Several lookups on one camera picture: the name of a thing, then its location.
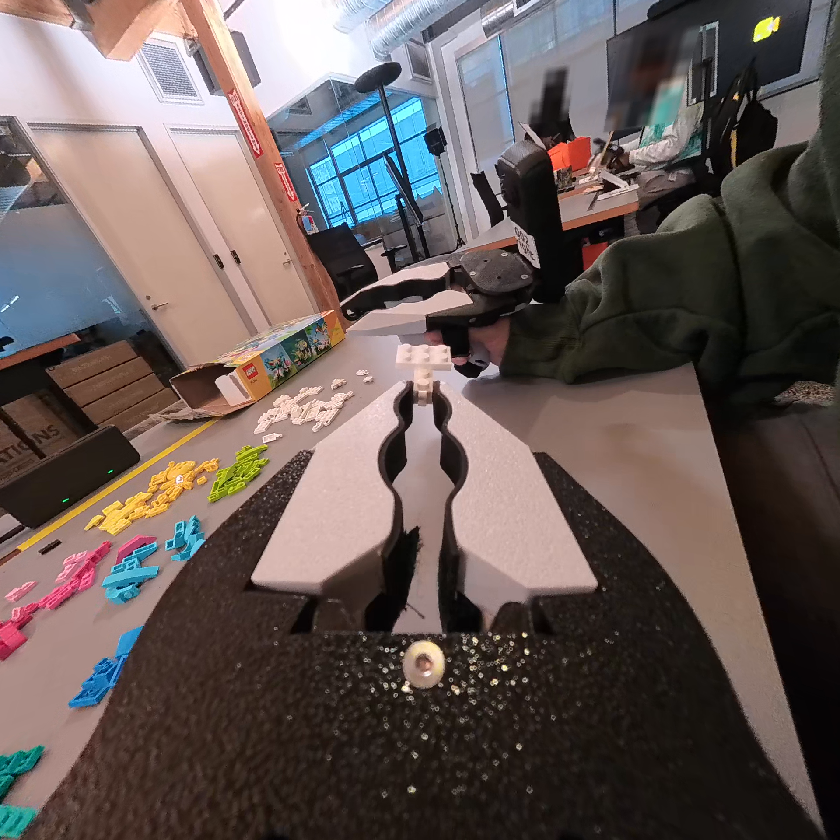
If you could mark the silver air duct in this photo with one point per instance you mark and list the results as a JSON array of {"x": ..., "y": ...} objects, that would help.
[{"x": 407, "y": 26}]

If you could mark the black office chair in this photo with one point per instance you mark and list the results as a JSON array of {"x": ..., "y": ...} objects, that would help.
[{"x": 341, "y": 262}]

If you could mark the yellow tape strip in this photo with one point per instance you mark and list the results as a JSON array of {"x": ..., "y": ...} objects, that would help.
[{"x": 118, "y": 485}]

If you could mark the pile of yellow lego pieces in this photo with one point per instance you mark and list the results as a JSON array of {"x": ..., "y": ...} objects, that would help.
[{"x": 151, "y": 499}]

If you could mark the pile of light blue lego pieces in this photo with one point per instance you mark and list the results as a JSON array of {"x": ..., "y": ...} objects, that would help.
[{"x": 131, "y": 577}]

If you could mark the colourful cardboard lego box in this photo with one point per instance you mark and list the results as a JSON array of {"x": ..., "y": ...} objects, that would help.
[{"x": 275, "y": 361}]

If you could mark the pile of pink lego pieces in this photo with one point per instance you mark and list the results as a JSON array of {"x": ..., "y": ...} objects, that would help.
[{"x": 65, "y": 584}]

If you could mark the pile of teal lego pieces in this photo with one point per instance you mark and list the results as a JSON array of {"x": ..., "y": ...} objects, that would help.
[{"x": 16, "y": 787}]

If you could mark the person's right hand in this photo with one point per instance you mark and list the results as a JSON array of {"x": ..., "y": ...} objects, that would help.
[{"x": 489, "y": 341}]

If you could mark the black power station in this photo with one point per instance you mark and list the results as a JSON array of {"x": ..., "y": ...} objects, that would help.
[{"x": 65, "y": 472}]

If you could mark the wide white lego plate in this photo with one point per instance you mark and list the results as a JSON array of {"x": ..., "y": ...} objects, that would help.
[{"x": 426, "y": 355}]

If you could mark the black yellow backpack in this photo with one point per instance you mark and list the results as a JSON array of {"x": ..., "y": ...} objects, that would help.
[{"x": 741, "y": 124}]

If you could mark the person's right forearm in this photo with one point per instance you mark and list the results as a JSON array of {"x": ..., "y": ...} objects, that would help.
[{"x": 656, "y": 295}]

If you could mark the wooden meeting table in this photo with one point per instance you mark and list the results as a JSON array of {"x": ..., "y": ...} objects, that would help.
[{"x": 590, "y": 210}]

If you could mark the black wall speaker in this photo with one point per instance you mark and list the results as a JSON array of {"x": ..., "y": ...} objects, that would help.
[{"x": 246, "y": 59}]

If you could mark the large black wall screen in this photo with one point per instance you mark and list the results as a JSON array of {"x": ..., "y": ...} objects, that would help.
[{"x": 794, "y": 59}]

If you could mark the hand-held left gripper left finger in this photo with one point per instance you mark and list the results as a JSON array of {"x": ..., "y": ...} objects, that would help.
[{"x": 321, "y": 518}]

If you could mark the brown cardboard box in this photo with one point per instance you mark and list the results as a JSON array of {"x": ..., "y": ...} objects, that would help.
[
  {"x": 115, "y": 400},
  {"x": 92, "y": 364}
]

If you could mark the printed cardboard moving box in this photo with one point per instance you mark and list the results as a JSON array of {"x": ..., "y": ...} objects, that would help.
[{"x": 33, "y": 433}]

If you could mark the pile of lime lego pieces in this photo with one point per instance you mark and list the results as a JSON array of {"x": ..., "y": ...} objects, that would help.
[{"x": 239, "y": 472}]

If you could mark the small black lego pin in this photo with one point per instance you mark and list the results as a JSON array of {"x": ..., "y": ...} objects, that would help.
[{"x": 49, "y": 547}]

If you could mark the black monitor on stand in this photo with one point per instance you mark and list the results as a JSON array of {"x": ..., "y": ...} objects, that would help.
[{"x": 403, "y": 187}]

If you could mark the wooden post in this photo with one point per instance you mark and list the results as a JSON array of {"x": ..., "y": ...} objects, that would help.
[{"x": 262, "y": 131}]

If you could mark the pile of white lego pieces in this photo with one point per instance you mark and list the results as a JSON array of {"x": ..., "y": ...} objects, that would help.
[{"x": 308, "y": 407}]

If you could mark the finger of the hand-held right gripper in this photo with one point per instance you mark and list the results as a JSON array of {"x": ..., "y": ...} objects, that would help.
[
  {"x": 407, "y": 285},
  {"x": 407, "y": 321}
]

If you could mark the beige door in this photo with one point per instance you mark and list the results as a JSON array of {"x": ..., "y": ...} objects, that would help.
[
  {"x": 131, "y": 229},
  {"x": 243, "y": 216}
]

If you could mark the white wall vent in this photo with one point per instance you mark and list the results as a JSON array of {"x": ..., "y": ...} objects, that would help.
[{"x": 169, "y": 69}]

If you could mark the black floor lamp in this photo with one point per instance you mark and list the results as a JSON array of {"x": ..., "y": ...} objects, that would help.
[{"x": 394, "y": 131}]

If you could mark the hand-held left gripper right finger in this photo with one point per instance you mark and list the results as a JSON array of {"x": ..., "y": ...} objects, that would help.
[{"x": 518, "y": 518}]

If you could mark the fire extinguisher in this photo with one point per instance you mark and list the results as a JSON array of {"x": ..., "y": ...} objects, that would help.
[{"x": 308, "y": 220}]

